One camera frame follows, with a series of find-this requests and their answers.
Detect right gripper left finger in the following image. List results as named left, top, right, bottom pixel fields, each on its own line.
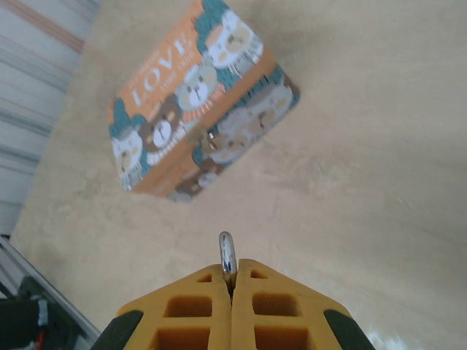
left=89, top=264, right=234, bottom=350

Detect silver metal ring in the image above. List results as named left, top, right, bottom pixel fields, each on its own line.
left=217, top=230, right=239, bottom=287

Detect orange bear print tin box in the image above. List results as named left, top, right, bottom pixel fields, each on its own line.
left=107, top=0, right=302, bottom=203

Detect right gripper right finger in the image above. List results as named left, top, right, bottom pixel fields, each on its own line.
left=231, top=257, right=371, bottom=350

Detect aluminium mounting rail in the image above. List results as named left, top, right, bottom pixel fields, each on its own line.
left=0, top=235, right=102, bottom=350

